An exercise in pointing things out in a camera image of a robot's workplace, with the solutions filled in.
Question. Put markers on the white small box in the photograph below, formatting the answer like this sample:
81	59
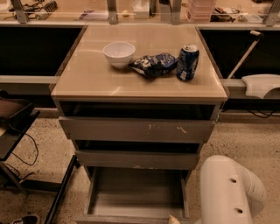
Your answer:
141	9

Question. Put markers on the grey drawer cabinet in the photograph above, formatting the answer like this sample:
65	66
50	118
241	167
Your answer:
90	87

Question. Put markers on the white stick with knob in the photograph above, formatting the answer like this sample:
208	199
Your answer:
258	35

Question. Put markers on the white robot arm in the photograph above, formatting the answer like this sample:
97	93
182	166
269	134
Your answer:
229	192

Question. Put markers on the white bowl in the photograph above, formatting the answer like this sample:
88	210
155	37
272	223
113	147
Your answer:
119	54

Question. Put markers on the black sneaker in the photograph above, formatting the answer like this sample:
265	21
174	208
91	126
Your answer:
28	219

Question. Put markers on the grey top drawer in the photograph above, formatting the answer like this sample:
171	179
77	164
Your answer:
136	130

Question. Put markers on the black metal cart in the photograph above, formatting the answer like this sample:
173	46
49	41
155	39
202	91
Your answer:
16	117

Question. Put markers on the blue soda can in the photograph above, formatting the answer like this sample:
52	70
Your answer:
187	62

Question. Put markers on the white curved plastic cover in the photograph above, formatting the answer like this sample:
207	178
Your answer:
258	85

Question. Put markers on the pink stacked bins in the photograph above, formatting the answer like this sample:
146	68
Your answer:
199	10

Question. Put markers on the grey bottom drawer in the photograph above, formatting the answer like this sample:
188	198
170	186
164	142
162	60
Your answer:
135	196

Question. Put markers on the grey middle drawer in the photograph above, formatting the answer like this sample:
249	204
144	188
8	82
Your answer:
137	160

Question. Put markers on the blue chip bag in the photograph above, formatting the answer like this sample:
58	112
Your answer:
154	66

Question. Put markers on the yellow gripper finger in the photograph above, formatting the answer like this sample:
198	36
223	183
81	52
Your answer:
173	220

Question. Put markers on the grey drawer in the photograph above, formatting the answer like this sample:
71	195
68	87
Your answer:
136	130
135	196
137	160

